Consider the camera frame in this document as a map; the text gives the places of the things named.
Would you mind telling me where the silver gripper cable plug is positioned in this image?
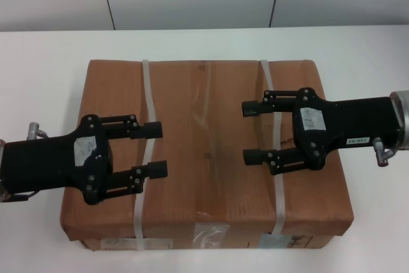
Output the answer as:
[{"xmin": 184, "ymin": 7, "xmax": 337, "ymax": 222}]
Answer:
[
  {"xmin": 27, "ymin": 121, "xmax": 47, "ymax": 141},
  {"xmin": 373, "ymin": 137, "xmax": 396, "ymax": 168}
]

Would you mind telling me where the silver right gripper cable plug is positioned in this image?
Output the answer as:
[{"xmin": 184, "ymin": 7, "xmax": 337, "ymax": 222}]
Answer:
[{"xmin": 373, "ymin": 137, "xmax": 396, "ymax": 168}]

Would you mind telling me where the silver left gripper cable plug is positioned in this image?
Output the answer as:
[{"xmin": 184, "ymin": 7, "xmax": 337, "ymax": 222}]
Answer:
[{"xmin": 27, "ymin": 121, "xmax": 47, "ymax": 141}]

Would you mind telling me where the white plastic packing strap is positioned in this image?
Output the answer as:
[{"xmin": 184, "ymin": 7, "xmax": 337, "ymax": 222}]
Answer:
[
  {"xmin": 258, "ymin": 59, "xmax": 286, "ymax": 235},
  {"xmin": 132, "ymin": 58, "xmax": 158, "ymax": 242}
]

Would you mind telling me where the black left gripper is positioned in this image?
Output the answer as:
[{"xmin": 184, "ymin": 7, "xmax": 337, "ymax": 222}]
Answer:
[{"xmin": 0, "ymin": 114, "xmax": 114, "ymax": 206}]

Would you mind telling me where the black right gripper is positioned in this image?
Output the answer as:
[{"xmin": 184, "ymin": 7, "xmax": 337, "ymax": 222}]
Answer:
[{"xmin": 241, "ymin": 87, "xmax": 402, "ymax": 172}]

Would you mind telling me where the brown cardboard box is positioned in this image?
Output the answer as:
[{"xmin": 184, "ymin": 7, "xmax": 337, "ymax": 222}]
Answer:
[{"xmin": 59, "ymin": 58, "xmax": 355, "ymax": 251}]

